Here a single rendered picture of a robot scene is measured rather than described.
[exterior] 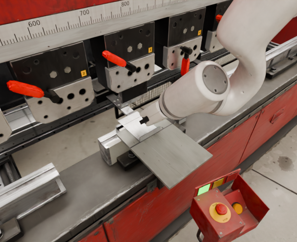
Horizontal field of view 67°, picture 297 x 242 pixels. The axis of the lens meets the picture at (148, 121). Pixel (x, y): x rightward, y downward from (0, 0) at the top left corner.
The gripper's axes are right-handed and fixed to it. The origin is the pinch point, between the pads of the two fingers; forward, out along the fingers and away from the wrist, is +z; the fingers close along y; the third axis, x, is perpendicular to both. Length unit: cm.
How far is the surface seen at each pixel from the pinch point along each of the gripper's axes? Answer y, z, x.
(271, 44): -135, 33, -7
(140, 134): 2.2, 5.8, 3.1
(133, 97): 0.1, 1.9, -8.3
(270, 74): -86, 14, 9
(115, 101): -0.6, 18.4, -12.5
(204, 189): -9.6, 6.6, 31.5
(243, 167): -95, 76, 68
